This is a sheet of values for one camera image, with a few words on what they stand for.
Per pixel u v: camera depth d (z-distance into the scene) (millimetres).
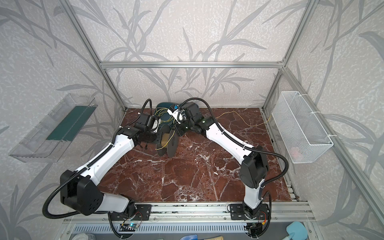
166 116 699
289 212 753
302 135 618
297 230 691
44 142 632
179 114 679
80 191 402
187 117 637
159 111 1129
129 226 707
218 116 1129
